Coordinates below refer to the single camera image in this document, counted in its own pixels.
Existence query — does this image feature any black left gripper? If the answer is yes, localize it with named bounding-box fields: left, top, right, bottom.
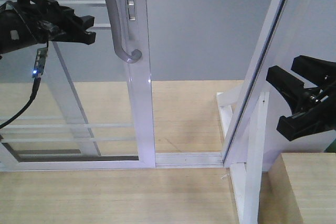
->
left=15, top=0, right=96, bottom=45

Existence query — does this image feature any silver door lock plate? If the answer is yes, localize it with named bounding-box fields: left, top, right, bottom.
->
left=126, top=0, right=136, bottom=21

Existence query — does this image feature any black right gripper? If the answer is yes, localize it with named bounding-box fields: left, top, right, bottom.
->
left=266, top=55, right=335, bottom=141

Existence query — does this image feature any white diagonal brace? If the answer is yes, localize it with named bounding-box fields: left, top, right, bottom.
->
left=216, top=87, right=269, bottom=223

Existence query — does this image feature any white framed glass sliding door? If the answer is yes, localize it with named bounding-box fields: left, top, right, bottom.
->
left=1, top=0, right=155, bottom=171

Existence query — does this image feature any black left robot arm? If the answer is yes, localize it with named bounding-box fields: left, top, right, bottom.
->
left=1, top=0, right=96, bottom=54

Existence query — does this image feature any light wooden box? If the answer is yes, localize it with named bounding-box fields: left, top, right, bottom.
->
left=281, top=153, right=335, bottom=223

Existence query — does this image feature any silver door handle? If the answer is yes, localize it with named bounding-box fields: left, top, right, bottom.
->
left=105, top=0, right=142, bottom=63

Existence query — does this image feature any black usb cable with adapter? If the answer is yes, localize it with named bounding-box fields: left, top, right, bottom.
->
left=0, top=40, right=50, bottom=130

